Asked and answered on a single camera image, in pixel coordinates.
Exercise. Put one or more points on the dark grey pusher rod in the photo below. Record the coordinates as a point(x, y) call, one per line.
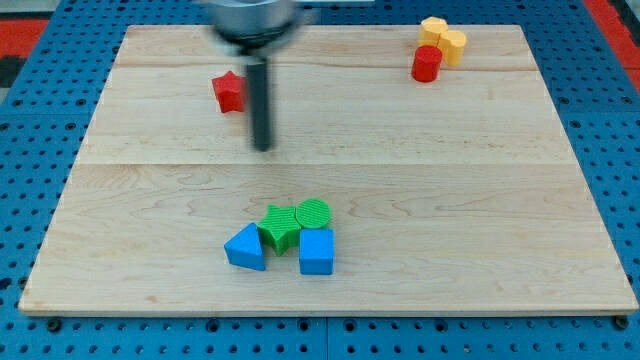
point(257, 75)

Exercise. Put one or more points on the red star block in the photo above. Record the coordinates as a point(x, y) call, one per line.
point(229, 91)

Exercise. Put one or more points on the green star block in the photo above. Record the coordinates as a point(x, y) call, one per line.
point(279, 229)

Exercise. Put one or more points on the green cylinder block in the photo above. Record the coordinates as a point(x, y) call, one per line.
point(313, 213)

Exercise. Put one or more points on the red cylinder block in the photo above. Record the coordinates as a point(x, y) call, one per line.
point(426, 64)

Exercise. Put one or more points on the blue triangle block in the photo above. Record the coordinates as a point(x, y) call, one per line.
point(245, 249)

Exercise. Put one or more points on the yellow hexagon block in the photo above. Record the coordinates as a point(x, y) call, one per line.
point(430, 31)

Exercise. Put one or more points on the blue cube block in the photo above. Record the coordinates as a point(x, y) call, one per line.
point(316, 252)

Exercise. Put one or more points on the yellow heart block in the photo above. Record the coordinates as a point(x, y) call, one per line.
point(452, 44)

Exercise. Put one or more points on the light wooden board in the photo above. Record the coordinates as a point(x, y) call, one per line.
point(459, 197)

